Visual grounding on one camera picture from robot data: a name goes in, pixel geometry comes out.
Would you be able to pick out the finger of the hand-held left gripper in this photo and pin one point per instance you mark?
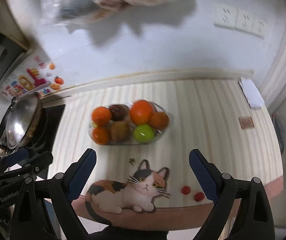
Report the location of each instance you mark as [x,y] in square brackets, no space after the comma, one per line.
[40,160]
[15,156]

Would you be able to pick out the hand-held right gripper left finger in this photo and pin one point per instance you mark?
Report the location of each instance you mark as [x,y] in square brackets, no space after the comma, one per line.
[81,175]

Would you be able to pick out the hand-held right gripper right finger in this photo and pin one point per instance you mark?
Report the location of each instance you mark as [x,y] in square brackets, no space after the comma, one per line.
[204,175]

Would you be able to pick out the small orange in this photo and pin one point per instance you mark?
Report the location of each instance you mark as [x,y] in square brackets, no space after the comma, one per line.
[101,115]
[100,135]

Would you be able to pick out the green apple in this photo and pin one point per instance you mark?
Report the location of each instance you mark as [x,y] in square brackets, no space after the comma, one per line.
[144,133]
[94,124]

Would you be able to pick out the oval patterned ceramic plate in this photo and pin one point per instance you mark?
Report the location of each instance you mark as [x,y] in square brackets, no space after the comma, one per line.
[126,143]

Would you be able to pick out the dark reddish round fruit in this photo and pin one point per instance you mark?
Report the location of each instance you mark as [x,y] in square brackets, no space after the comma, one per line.
[159,120]

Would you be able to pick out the dark red apple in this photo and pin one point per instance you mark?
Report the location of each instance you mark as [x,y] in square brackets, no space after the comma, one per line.
[118,112]

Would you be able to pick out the large orange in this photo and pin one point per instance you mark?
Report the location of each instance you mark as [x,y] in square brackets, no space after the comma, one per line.
[141,112]

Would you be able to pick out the red cherry tomato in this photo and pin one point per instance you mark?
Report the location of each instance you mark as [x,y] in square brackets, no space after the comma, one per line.
[198,196]
[186,190]

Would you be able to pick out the black frying pan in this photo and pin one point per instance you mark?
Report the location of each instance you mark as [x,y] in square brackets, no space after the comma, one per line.
[2,132]

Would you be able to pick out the steel wok lid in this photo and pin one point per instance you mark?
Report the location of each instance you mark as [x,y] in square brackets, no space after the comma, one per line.
[17,122]

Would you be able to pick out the black induction cooktop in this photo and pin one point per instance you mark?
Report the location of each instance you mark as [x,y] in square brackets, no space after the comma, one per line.
[55,120]

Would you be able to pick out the striped cat print tablecloth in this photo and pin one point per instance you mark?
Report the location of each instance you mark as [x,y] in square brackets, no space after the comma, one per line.
[208,130]

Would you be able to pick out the blue cabinet front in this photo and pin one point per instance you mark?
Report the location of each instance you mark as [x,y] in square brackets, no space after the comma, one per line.
[48,208]

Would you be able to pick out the brown square patch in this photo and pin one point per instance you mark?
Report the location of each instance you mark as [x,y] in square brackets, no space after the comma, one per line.
[246,123]

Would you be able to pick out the white folded cloth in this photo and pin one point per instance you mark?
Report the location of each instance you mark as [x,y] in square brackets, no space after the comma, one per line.
[252,92]

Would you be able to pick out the stainless hood chimney cover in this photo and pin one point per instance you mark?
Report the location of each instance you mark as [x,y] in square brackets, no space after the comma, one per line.
[12,22]

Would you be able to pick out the clear plastic bag dark contents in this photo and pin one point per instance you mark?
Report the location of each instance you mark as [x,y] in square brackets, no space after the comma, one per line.
[78,7]

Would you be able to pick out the colourful wall stickers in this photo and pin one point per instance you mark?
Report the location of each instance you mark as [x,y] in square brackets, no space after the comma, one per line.
[27,80]

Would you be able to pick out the white wall outlet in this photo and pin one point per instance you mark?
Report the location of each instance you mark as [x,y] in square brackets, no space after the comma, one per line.
[244,22]
[259,28]
[224,17]

